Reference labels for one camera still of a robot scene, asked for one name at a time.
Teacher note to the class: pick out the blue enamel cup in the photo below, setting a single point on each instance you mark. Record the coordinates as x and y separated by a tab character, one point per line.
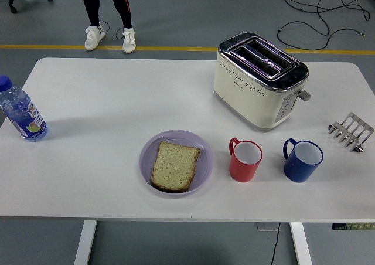
299	171

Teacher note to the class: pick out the slice of bread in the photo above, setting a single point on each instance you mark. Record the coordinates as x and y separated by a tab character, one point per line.
174	166

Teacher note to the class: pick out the red enamel cup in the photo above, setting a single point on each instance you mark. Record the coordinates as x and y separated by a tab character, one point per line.
243	171

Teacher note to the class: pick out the purple plastic plate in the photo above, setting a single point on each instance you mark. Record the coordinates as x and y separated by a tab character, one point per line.
205	159

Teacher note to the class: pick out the cream and chrome toaster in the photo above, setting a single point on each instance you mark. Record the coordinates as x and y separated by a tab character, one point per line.
249	101

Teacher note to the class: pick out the grey box under table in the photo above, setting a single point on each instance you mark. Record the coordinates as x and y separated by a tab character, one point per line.
265	227

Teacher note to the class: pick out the person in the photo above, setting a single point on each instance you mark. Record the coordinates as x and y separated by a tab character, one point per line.
90	4

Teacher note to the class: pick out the white table leg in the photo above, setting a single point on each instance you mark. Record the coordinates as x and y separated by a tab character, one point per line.
85	244
301	244

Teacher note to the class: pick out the silver metal toast rack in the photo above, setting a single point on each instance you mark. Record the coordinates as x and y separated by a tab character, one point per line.
351	130

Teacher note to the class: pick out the clear water bottle blue cap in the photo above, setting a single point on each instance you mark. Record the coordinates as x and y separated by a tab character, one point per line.
23	115

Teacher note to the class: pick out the black table control panel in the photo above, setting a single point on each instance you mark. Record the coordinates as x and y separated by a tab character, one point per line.
351	226

